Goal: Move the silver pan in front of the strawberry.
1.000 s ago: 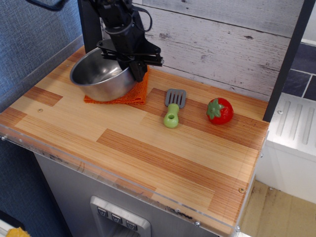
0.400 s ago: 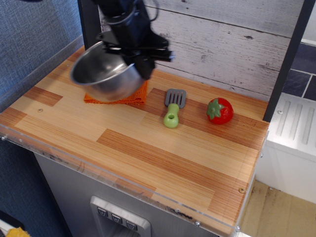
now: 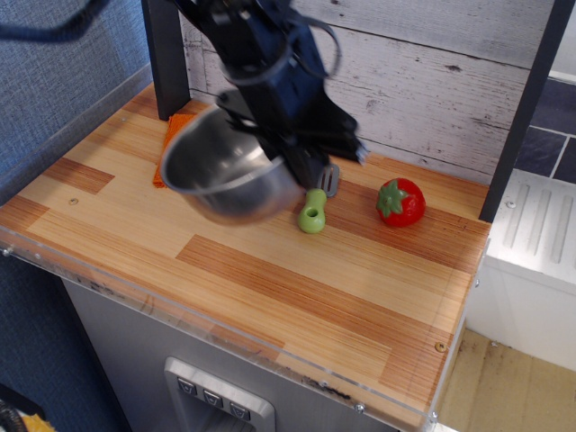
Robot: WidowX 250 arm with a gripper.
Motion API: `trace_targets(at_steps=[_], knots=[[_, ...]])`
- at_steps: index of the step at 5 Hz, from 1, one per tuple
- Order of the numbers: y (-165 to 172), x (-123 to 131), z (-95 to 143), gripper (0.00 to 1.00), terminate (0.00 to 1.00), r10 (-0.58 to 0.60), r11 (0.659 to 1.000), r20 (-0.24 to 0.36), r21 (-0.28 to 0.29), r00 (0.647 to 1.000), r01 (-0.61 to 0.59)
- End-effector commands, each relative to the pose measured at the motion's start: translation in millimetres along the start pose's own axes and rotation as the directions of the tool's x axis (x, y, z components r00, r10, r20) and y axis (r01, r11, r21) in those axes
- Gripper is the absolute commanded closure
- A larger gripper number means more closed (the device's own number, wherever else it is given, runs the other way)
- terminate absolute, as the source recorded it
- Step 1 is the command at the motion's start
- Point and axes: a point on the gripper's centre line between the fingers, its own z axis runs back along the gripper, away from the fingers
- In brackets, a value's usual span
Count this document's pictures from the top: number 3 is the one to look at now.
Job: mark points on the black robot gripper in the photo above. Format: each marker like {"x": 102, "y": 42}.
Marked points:
{"x": 286, "y": 104}

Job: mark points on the silver metal pan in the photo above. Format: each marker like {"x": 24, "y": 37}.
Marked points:
{"x": 225, "y": 174}

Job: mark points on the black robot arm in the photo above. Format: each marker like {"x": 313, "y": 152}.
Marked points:
{"x": 268, "y": 53}

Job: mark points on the red toy strawberry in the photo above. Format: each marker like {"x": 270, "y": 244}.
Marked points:
{"x": 400, "y": 203}

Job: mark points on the orange cloth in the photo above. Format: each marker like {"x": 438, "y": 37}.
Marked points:
{"x": 175, "y": 124}

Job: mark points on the grey cabinet with dispenser panel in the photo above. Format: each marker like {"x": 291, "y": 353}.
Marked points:
{"x": 168, "y": 380}

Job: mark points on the white toy sink unit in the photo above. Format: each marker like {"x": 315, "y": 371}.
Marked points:
{"x": 524, "y": 295}

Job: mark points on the green handled grey spatula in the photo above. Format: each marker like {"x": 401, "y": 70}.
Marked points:
{"x": 312, "y": 218}

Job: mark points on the dark left post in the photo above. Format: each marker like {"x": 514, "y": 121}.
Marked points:
{"x": 167, "y": 57}

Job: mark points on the dark post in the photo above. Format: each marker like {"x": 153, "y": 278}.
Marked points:
{"x": 167, "y": 57}
{"x": 544, "y": 58}

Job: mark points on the dark right post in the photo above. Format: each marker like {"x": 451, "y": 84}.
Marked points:
{"x": 544, "y": 58}

